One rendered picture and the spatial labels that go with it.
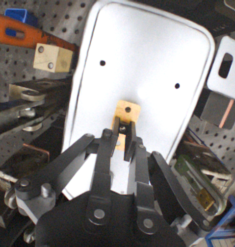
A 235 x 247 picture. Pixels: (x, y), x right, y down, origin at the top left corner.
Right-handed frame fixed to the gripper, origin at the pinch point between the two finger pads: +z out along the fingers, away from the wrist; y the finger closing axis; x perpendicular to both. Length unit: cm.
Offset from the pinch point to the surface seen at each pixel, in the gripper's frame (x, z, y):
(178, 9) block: 25.2, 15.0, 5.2
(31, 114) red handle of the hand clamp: -0.5, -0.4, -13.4
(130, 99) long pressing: 4.1, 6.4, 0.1
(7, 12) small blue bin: 21, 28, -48
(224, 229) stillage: -143, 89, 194
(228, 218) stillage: -119, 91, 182
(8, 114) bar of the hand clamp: 0.4, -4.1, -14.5
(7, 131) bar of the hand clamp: -1.3, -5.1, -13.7
